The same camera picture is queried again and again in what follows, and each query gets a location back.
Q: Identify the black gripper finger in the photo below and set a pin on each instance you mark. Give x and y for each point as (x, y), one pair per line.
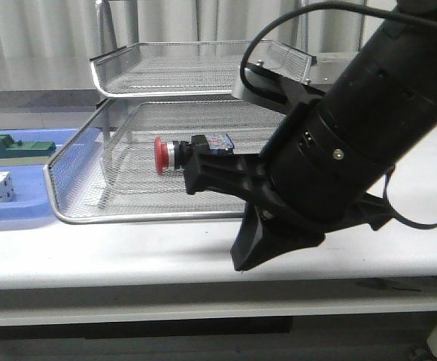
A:
(240, 175)

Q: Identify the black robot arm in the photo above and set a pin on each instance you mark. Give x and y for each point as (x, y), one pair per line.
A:
(394, 76)

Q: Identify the green terminal block module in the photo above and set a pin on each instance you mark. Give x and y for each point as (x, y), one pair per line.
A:
(10, 148)

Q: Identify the silver mesh top tray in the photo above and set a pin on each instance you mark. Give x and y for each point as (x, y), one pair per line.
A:
(157, 69)

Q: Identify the blue plastic tray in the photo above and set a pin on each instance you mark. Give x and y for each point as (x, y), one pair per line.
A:
(29, 198)

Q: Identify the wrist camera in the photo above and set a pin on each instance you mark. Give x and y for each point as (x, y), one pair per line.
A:
(274, 91)

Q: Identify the red emergency stop button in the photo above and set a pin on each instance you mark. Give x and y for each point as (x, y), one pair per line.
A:
(176, 154)

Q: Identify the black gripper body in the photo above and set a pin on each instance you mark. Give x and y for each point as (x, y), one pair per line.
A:
(313, 178)

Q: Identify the dark granite counter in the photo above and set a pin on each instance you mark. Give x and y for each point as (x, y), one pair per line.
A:
(36, 84)

